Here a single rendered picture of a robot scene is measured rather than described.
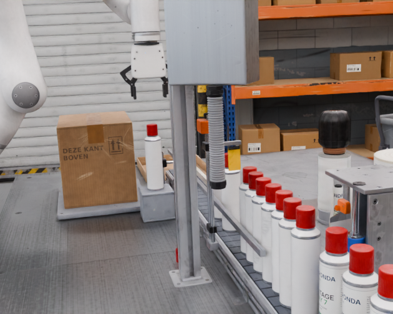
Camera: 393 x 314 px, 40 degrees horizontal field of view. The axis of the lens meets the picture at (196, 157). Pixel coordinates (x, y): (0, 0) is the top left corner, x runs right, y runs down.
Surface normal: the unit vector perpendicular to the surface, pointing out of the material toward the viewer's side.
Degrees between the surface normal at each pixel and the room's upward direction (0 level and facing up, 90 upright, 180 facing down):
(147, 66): 88
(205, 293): 0
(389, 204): 90
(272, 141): 90
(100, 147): 90
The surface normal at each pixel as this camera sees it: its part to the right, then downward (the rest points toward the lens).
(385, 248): 0.22, 0.20
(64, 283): -0.04, -0.98
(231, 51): -0.38, 0.22
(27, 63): 0.42, -0.19
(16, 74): 0.11, -0.11
